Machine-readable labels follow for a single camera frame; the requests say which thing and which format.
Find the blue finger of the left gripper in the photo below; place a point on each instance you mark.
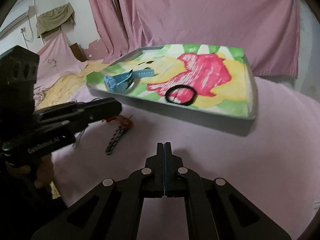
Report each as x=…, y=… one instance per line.
x=78, y=113

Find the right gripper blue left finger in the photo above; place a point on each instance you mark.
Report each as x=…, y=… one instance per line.
x=112, y=209

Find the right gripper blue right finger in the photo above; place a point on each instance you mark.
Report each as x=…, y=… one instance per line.
x=214, y=208

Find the light blue smart watch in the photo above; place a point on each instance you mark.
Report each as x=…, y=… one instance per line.
x=121, y=82

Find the yellow bed blanket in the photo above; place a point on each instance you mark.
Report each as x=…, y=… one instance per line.
x=66, y=86

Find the pink tablecloth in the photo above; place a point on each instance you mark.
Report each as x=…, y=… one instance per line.
x=276, y=166

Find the olive green hanging cloth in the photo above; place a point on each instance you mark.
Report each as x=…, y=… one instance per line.
x=48, y=22

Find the grey tray with colourful liner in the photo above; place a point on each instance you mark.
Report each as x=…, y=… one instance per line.
x=207, y=85

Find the large pink curtain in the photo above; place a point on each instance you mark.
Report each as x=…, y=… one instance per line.
x=267, y=30

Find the pink sheet on wall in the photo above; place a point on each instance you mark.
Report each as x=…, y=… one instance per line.
x=56, y=61

